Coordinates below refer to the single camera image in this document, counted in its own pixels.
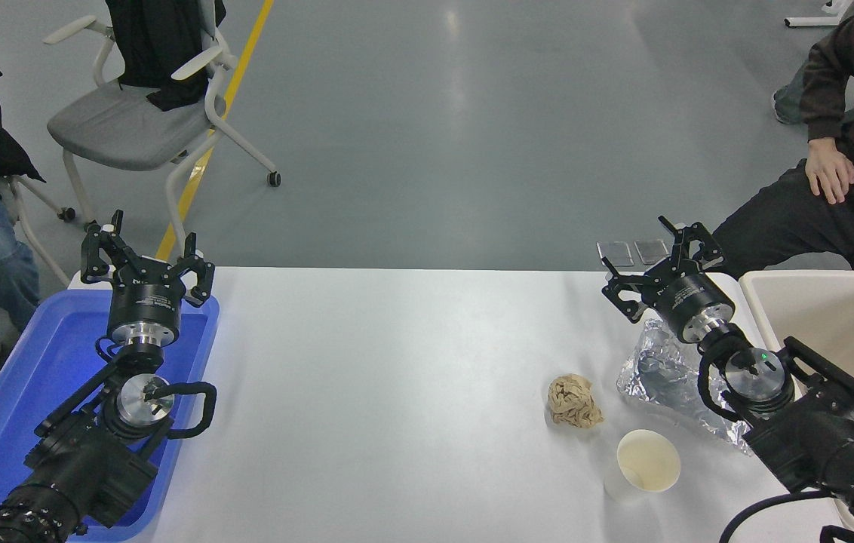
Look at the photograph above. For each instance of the large pale plastic bin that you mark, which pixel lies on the large pale plastic bin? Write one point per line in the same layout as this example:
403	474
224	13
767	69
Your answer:
834	309

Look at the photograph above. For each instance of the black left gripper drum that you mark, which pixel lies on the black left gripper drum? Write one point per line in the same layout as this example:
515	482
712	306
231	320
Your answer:
144	302

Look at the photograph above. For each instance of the white paper cup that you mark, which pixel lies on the white paper cup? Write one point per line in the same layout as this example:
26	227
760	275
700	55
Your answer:
646	461

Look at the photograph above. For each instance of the metal floor plate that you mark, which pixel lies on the metal floor plate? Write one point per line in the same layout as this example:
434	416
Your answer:
652	251
615	254

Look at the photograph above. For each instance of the crumpled tan paper ball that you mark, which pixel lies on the crumpled tan paper ball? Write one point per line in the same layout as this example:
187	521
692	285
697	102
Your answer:
575	401

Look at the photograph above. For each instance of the black jacket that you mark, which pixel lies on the black jacket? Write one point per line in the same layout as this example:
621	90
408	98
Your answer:
159	45

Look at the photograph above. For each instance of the white chair frame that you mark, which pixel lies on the white chair frame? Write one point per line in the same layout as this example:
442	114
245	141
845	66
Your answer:
35	226

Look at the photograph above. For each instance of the grey white office chair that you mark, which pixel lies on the grey white office chair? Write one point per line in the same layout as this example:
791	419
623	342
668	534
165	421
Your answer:
121	128

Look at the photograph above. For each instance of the person's hand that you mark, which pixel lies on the person's hand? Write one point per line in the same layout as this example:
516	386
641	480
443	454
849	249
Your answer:
828	170

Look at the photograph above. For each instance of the white furniture base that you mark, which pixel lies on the white furniture base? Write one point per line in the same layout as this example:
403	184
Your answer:
819	16

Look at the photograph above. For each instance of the blue plastic tray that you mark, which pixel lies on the blue plastic tray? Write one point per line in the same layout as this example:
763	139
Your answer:
35	354

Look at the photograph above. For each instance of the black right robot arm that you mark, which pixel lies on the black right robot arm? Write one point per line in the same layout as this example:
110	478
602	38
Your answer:
819	437

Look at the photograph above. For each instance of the walking person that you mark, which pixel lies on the walking person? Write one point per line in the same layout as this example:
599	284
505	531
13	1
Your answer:
789	98

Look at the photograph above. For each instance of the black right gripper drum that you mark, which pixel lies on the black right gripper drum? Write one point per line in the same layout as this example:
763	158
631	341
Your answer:
691	298

